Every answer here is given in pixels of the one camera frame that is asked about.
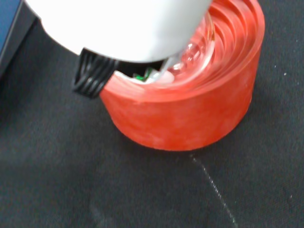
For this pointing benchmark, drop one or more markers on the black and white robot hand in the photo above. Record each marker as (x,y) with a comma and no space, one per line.
(118,28)

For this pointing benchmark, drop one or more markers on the red ribbed flask stand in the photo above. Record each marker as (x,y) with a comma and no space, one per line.
(178,123)

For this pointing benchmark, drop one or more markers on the heater with blue base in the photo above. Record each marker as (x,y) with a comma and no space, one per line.
(9,28)

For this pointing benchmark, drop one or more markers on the black bench cloth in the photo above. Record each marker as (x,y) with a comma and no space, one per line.
(71,166)

